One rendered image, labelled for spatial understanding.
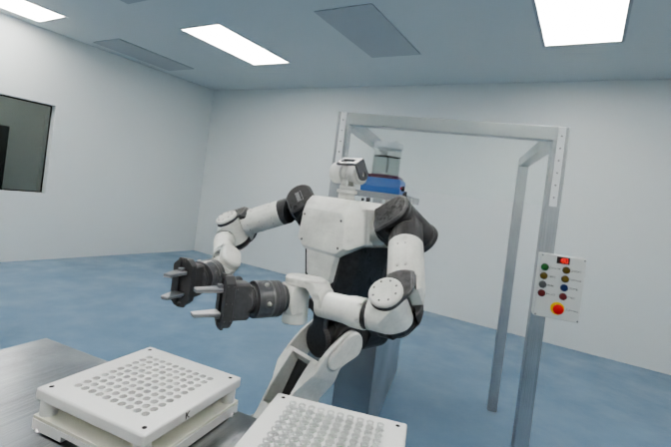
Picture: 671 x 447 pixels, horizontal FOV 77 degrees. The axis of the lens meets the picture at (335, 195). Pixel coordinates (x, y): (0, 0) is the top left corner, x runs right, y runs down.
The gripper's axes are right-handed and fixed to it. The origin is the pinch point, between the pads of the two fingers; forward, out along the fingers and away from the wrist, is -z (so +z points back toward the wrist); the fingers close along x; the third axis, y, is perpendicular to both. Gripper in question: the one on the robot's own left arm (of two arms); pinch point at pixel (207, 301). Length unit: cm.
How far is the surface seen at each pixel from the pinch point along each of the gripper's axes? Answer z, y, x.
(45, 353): -28.1, 25.6, 18.3
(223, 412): -0.2, -17.0, 16.4
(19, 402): -32.0, 3.1, 18.3
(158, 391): -12.1, -15.1, 11.3
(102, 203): 39, 595, 26
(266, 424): 1.2, -31.5, 11.4
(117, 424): -19.6, -23.0, 11.4
